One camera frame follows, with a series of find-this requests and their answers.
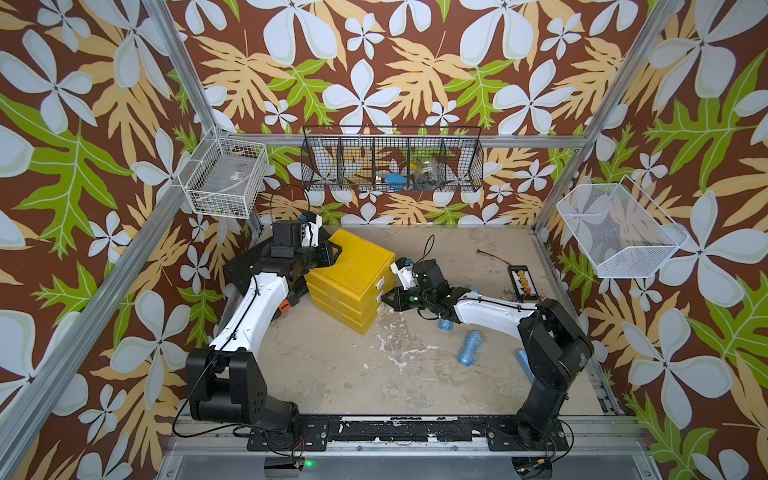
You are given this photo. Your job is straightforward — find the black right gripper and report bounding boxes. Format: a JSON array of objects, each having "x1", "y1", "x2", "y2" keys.
[{"x1": 378, "y1": 285, "x2": 435, "y2": 311}]

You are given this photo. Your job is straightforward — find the yellow plastic drawer cabinet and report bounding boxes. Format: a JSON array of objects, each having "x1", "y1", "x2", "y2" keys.
[{"x1": 305, "y1": 229, "x2": 395, "y2": 335}]

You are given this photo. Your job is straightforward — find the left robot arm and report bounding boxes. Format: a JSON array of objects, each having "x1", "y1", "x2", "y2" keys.
[{"x1": 186, "y1": 212, "x2": 342, "y2": 432}]

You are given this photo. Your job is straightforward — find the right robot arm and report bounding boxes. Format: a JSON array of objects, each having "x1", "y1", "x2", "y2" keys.
[{"x1": 382, "y1": 257, "x2": 594, "y2": 449}]

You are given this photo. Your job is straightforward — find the black plastic tool case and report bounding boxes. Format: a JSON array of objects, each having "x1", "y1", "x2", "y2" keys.
[{"x1": 224, "y1": 235, "x2": 308, "y2": 318}]

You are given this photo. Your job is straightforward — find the white mesh basket right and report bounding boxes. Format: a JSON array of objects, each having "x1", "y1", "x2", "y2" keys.
[{"x1": 556, "y1": 176, "x2": 689, "y2": 279}]

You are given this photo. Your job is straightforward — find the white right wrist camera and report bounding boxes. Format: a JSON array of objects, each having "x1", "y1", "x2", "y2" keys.
[{"x1": 390, "y1": 257, "x2": 417, "y2": 290}]

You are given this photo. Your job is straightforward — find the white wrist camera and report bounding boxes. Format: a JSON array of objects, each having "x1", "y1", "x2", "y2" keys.
[
  {"x1": 299, "y1": 212, "x2": 323, "y2": 247},
  {"x1": 390, "y1": 257, "x2": 417, "y2": 290}
]

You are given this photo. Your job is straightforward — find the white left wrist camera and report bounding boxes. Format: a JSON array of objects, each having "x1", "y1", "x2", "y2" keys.
[{"x1": 299, "y1": 212, "x2": 323, "y2": 247}]

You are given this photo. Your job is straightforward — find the white wire basket left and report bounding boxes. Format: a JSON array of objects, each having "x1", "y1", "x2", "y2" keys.
[{"x1": 179, "y1": 128, "x2": 270, "y2": 220}]

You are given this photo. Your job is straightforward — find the black wire basket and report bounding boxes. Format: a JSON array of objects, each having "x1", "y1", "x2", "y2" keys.
[{"x1": 299, "y1": 125, "x2": 485, "y2": 193}]

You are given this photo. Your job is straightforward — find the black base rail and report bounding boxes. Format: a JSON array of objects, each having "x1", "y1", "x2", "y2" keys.
[{"x1": 246, "y1": 414, "x2": 574, "y2": 456}]

